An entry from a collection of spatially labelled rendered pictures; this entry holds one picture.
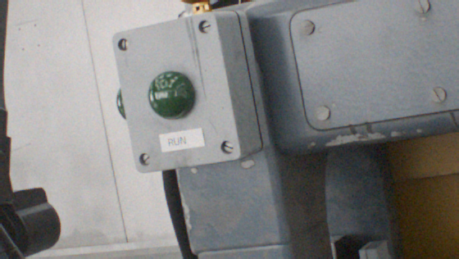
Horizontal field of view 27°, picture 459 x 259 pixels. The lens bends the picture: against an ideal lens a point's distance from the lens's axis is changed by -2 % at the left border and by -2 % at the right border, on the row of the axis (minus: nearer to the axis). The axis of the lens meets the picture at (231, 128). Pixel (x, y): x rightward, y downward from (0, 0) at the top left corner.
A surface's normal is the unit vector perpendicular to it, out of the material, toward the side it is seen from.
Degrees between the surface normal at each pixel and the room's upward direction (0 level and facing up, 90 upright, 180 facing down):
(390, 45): 90
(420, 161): 90
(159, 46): 90
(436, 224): 90
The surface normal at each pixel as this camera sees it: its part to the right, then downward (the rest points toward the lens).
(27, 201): 0.88, -0.15
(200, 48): -0.43, 0.13
